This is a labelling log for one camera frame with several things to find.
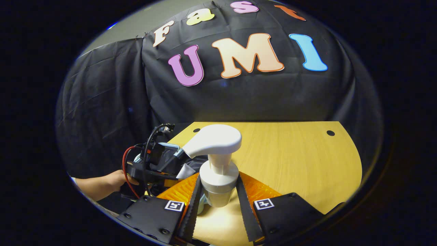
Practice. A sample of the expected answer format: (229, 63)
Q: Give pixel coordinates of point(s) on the white pump bottle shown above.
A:
(218, 177)

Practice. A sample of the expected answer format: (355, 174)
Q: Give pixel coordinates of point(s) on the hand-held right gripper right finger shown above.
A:
(245, 208)

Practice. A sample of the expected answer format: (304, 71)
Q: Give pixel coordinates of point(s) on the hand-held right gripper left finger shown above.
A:
(191, 208)

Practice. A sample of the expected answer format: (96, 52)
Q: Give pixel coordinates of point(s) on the black backdrop cloth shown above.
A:
(256, 99)

